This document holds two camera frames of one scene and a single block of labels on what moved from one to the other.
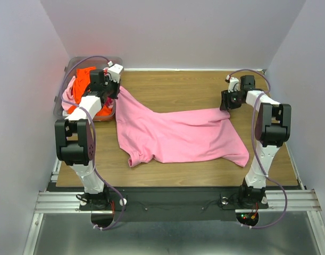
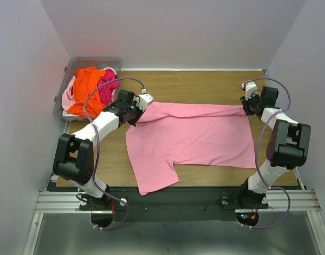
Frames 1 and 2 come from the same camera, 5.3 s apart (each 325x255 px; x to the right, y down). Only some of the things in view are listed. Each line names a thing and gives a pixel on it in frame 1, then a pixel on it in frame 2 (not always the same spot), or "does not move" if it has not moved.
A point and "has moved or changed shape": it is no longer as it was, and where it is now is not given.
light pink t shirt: x=67 y=95 does not move
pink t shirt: x=145 y=134 has moved or changed shape
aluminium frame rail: x=297 y=201 does not move
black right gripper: x=225 y=105 -> x=245 y=104
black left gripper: x=116 y=85 -> x=133 y=122
